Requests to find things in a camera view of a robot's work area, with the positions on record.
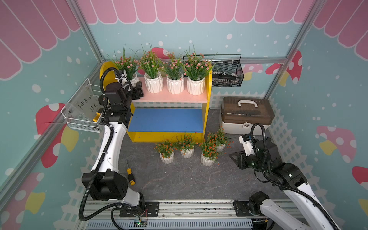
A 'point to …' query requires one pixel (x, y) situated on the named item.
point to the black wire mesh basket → (225, 74)
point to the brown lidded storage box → (238, 114)
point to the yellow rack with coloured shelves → (163, 117)
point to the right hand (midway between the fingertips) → (232, 154)
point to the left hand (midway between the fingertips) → (132, 84)
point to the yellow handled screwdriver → (129, 171)
